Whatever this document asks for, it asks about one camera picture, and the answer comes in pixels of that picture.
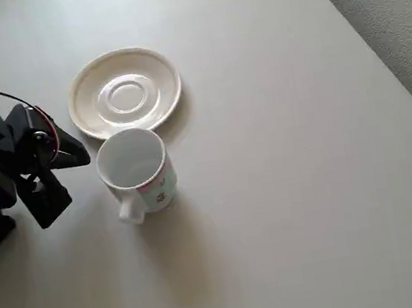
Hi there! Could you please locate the white patterned mug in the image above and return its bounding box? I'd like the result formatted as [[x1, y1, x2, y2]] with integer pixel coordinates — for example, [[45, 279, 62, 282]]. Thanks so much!
[[91, 122, 183, 230]]

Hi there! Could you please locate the black and red servo cable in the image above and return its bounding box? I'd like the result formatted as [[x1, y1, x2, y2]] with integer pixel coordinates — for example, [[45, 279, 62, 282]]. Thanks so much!
[[0, 80, 63, 168]]

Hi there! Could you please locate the white saucer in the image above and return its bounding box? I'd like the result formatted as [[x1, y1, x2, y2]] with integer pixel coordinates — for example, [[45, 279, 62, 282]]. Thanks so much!
[[59, 39, 189, 144]]

